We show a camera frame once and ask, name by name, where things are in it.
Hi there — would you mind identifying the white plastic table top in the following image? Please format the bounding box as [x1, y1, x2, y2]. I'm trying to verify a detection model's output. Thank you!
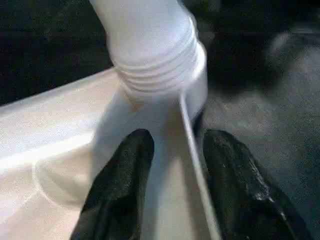
[0, 42, 224, 240]

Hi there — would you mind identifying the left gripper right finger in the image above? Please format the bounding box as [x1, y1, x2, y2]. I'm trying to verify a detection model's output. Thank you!
[202, 129, 311, 240]

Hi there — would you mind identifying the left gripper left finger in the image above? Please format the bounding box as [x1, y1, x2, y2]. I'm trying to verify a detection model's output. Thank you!
[71, 128, 155, 240]

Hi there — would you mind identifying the white plastic table leg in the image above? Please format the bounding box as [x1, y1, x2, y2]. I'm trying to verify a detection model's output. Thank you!
[89, 0, 205, 101]

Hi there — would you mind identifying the black work mat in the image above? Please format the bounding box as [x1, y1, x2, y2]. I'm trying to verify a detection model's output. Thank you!
[0, 0, 320, 240]

